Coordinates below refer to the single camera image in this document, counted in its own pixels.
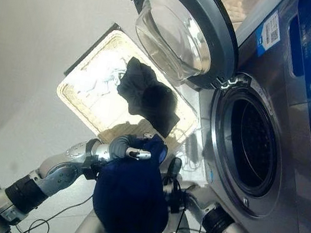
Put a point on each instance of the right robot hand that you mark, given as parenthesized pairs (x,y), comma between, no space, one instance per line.
(175,167)

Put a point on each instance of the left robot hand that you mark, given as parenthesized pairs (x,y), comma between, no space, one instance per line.
(119,146)

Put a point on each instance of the dark blue garment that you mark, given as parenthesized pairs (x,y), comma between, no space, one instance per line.
(130,196)

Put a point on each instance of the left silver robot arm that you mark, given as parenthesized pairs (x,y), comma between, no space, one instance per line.
(43,181)

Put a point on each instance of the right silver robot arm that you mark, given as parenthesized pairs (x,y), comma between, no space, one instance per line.
(220,226)

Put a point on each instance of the grey front-load washing machine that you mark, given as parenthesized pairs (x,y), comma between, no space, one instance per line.
(290,130)

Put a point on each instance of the washing machine door with glass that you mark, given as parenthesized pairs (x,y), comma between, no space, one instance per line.
(189,23)

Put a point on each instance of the wicker laundry basket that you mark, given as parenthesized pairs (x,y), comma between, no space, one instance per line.
(92,103)

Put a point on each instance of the black garment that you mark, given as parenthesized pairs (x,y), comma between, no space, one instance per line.
(149,97)

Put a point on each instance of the white garment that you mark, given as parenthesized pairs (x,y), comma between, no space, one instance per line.
(102,77)

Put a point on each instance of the left silver robot leg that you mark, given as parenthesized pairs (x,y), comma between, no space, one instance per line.
(88,231)

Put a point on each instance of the white QR code sticker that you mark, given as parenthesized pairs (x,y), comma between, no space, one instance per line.
(268,32)

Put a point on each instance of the blue detergent drawer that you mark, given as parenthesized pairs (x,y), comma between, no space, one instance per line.
(296,44)

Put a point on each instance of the beige textured cloth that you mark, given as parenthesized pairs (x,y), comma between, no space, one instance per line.
(231,3)

